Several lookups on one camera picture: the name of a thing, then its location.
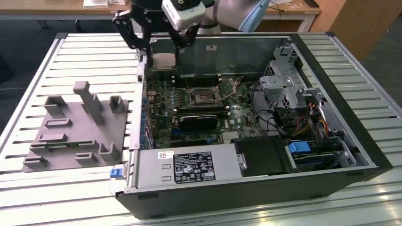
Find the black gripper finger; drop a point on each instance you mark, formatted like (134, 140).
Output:
(175, 37)
(126, 26)

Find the silver topped CPU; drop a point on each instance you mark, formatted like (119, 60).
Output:
(163, 61)

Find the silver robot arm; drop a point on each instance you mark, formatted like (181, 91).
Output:
(226, 11)

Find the black RAM slot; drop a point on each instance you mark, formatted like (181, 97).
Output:
(202, 108)
(194, 77)
(197, 82)
(203, 113)

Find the CPU socket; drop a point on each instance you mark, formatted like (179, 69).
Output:
(202, 97)

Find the white sticker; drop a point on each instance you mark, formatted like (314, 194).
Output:
(211, 47)

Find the wooden desk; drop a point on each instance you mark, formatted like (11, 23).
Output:
(47, 10)

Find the black graphics card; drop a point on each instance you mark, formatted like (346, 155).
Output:
(198, 123)

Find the silver drive cage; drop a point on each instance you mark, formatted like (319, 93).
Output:
(278, 82)

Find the green motherboard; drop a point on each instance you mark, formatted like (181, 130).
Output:
(242, 113)

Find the silver chipset heatsink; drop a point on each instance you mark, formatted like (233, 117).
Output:
(233, 137)

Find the grey parts rack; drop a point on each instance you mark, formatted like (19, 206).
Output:
(82, 134)

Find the green RAM stick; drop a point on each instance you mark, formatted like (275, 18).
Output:
(71, 145)

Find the silver power supply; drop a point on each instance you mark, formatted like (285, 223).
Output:
(151, 169)

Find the black plastic shroud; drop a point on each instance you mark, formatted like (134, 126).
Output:
(263, 155)

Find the wooden cabinet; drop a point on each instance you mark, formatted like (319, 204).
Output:
(361, 23)

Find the blue case latch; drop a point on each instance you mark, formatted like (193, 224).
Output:
(116, 172)

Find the blue disk carrier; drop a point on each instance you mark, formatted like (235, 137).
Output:
(298, 147)

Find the black open PC case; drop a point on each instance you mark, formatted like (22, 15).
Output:
(219, 200)

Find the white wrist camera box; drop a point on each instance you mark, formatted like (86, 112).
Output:
(189, 16)

